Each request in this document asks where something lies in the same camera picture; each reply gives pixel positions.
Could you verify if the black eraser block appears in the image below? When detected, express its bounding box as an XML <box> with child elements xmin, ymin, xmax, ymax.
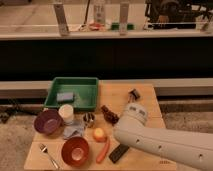
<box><xmin>109</xmin><ymin>144</ymin><xmax>129</xmax><ymax>163</ymax></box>

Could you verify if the red bowl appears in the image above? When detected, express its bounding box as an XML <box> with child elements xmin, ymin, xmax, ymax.
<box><xmin>61</xmin><ymin>137</ymin><xmax>89</xmax><ymax>167</ymax></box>

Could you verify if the small striped metal cup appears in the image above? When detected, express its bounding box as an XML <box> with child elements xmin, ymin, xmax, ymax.
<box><xmin>83</xmin><ymin>112</ymin><xmax>95</xmax><ymax>128</ymax></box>

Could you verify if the blue sponge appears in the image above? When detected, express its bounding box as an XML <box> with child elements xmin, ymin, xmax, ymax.
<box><xmin>56</xmin><ymin>92</ymin><xmax>74</xmax><ymax>102</ymax></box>

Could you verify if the green plastic tray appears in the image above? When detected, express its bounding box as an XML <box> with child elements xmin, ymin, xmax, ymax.
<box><xmin>44</xmin><ymin>77</ymin><xmax>99</xmax><ymax>111</ymax></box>

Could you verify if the purple bowl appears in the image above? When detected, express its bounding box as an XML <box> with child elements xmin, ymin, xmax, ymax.
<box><xmin>34</xmin><ymin>109</ymin><xmax>63</xmax><ymax>135</ymax></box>

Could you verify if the wooden board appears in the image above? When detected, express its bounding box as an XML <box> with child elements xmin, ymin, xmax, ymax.
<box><xmin>24</xmin><ymin>81</ymin><xmax>177</xmax><ymax>171</ymax></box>

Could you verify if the silver fork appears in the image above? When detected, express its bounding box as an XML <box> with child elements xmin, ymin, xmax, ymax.
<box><xmin>39</xmin><ymin>143</ymin><xmax>60</xmax><ymax>170</ymax></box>

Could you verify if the brown grape bunch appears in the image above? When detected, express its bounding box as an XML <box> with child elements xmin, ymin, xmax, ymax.
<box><xmin>101</xmin><ymin>105</ymin><xmax>119</xmax><ymax>125</ymax></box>

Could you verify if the white cup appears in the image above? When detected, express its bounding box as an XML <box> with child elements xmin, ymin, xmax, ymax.
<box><xmin>58</xmin><ymin>104</ymin><xmax>74</xmax><ymax>124</ymax></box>

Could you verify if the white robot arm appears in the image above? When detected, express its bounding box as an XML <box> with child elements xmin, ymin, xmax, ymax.
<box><xmin>113</xmin><ymin>103</ymin><xmax>213</xmax><ymax>171</ymax></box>

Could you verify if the yellow apple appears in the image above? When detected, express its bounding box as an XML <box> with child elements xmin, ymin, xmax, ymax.
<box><xmin>93</xmin><ymin>128</ymin><xmax>107</xmax><ymax>142</ymax></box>

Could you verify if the black brush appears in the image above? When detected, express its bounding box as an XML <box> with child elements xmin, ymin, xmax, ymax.
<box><xmin>128</xmin><ymin>89</ymin><xmax>140</xmax><ymax>103</ymax></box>

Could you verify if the orange carrot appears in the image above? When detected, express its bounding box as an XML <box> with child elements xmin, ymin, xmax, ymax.
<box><xmin>96</xmin><ymin>138</ymin><xmax>110</xmax><ymax>164</ymax></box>

